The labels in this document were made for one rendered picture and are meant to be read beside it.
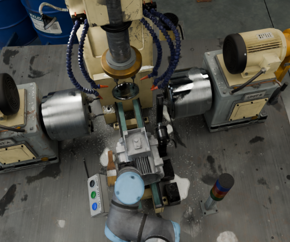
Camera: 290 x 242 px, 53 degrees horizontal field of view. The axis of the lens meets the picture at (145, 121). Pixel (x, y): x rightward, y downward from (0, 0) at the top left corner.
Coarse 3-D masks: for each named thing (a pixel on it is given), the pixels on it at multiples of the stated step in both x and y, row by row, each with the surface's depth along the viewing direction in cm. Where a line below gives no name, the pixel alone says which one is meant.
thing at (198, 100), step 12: (180, 72) 143; (192, 72) 142; (204, 72) 144; (168, 84) 142; (180, 84) 139; (192, 84) 139; (204, 84) 139; (168, 96) 148; (180, 96) 138; (192, 96) 139; (204, 96) 140; (168, 108) 152; (180, 108) 141; (192, 108) 142; (204, 108) 144
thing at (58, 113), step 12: (48, 96) 138; (60, 96) 138; (72, 96) 137; (84, 96) 141; (48, 108) 134; (60, 108) 134; (72, 108) 135; (84, 108) 136; (48, 120) 135; (60, 120) 134; (72, 120) 135; (84, 120) 136; (48, 132) 137; (60, 132) 137; (72, 132) 139; (84, 132) 140
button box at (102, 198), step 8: (96, 176) 126; (104, 176) 128; (88, 184) 127; (96, 184) 124; (104, 184) 126; (88, 192) 126; (96, 192) 123; (104, 192) 124; (96, 200) 122; (104, 200) 122; (104, 208) 119; (96, 216) 121
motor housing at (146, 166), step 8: (152, 136) 138; (120, 144) 136; (152, 152) 132; (120, 160) 133; (128, 160) 129; (136, 160) 126; (144, 160) 127; (152, 160) 129; (144, 168) 125; (152, 168) 127; (160, 168) 130; (144, 176) 140; (152, 176) 138; (160, 176) 131; (144, 184) 138
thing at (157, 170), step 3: (147, 132) 134; (147, 135) 134; (150, 135) 135; (120, 138) 134; (120, 141) 134; (123, 141) 133; (156, 168) 126; (159, 168) 127; (156, 171) 125; (159, 171) 126; (159, 180) 136
